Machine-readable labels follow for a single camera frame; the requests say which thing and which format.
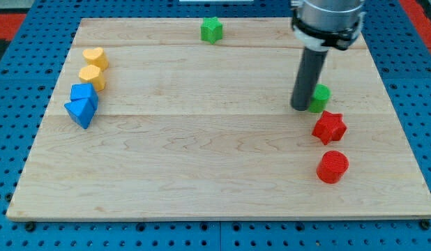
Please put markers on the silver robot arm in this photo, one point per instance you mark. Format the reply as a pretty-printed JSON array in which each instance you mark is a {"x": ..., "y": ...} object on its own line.
[{"x": 324, "y": 24}]

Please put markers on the green star block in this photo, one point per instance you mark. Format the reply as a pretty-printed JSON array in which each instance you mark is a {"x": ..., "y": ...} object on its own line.
[{"x": 211, "y": 29}]

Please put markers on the red star block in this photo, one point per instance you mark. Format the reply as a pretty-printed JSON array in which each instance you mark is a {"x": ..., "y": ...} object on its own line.
[{"x": 329, "y": 127}]

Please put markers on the light wooden board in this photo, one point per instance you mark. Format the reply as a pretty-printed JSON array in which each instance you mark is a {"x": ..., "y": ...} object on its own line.
[{"x": 187, "y": 130}]

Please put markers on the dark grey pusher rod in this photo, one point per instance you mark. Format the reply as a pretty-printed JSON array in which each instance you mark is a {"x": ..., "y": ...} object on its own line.
[{"x": 309, "y": 70}]

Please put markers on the green cylinder block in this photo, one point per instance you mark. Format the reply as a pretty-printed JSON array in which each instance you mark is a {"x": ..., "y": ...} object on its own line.
[{"x": 319, "y": 99}]

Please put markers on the red cylinder block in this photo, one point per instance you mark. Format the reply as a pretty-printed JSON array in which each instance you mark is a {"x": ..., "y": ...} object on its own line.
[{"x": 332, "y": 167}]

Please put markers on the blue triangle block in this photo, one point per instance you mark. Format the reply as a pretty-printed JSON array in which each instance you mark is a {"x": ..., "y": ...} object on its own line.
[{"x": 80, "y": 111}]

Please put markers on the yellow hexagon block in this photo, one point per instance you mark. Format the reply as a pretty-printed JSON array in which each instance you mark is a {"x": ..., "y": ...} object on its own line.
[{"x": 94, "y": 75}]

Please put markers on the yellow heart block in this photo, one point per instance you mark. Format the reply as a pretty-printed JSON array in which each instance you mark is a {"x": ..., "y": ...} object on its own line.
[{"x": 96, "y": 57}]

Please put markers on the blue cube block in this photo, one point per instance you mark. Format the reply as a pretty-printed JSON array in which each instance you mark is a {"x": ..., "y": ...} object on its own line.
[{"x": 84, "y": 91}]

